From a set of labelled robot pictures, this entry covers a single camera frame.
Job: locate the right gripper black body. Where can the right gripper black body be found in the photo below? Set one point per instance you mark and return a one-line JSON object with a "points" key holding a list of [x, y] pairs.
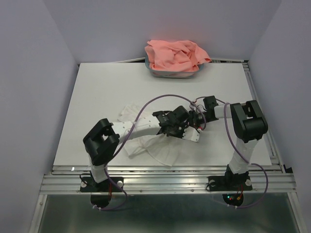
{"points": [[197, 119]]}

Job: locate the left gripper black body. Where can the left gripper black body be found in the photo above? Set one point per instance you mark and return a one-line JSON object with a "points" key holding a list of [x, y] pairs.
{"points": [[178, 130]]}

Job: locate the white pleated skirt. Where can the white pleated skirt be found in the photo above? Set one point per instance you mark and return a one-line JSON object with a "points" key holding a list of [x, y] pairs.
{"points": [[153, 149]]}

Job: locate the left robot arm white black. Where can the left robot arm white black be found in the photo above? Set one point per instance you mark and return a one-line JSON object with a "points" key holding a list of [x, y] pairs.
{"points": [[106, 138]]}

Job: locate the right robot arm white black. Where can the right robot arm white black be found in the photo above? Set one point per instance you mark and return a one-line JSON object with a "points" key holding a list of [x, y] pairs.
{"points": [[245, 125]]}

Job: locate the grey fabric basket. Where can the grey fabric basket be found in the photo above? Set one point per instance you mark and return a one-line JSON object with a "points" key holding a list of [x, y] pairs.
{"points": [[171, 74]]}

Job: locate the pink skirt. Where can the pink skirt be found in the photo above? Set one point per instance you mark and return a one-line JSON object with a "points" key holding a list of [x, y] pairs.
{"points": [[178, 56]]}

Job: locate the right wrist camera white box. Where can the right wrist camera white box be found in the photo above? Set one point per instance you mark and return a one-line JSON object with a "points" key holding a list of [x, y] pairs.
{"points": [[193, 104]]}

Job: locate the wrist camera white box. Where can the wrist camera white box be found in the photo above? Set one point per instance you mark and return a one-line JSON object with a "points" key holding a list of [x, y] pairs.
{"points": [[191, 134], [193, 104]]}

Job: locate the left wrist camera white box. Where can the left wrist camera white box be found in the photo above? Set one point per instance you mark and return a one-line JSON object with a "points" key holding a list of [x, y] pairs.
{"points": [[191, 134]]}

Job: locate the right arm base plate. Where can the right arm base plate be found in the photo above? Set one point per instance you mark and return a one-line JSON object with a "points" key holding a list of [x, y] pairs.
{"points": [[233, 188]]}

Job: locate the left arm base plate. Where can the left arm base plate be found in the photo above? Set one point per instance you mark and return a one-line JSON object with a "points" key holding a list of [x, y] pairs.
{"points": [[101, 194]]}

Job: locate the aluminium frame rail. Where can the aluminium frame rail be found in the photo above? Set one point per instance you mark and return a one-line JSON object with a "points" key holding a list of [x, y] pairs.
{"points": [[163, 199]]}

